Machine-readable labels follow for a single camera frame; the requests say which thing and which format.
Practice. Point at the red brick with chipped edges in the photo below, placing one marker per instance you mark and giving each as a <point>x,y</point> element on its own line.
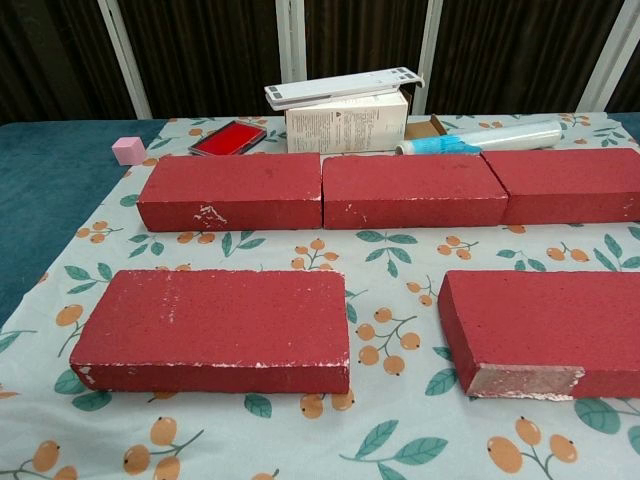
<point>215,325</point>

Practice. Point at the red brick with bare end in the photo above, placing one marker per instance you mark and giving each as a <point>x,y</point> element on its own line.
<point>550,325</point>

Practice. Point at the red brick with white scratches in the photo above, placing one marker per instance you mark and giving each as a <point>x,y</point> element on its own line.
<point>230,185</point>

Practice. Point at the white printed cardboard box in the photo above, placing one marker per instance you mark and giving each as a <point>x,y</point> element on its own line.
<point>350,127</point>

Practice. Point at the red ink pad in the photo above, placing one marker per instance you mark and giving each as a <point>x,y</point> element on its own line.
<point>227,141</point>

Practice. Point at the brown cardboard box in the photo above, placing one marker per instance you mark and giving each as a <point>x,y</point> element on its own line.
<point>420,130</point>

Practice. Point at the white folding stand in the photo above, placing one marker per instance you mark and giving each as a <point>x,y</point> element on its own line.
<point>340,90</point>

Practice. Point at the floral berry-print tablecloth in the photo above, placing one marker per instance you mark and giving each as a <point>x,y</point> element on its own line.
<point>300,440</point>

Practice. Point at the clear film roll blue label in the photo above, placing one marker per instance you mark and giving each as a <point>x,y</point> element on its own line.
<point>500,136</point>

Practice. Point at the pink cube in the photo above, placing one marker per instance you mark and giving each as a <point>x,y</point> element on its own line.
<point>127,151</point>

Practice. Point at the white partition frame post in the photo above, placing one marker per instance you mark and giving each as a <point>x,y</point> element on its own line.
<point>431,40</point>
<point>607,60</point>
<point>291,40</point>
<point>125,60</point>

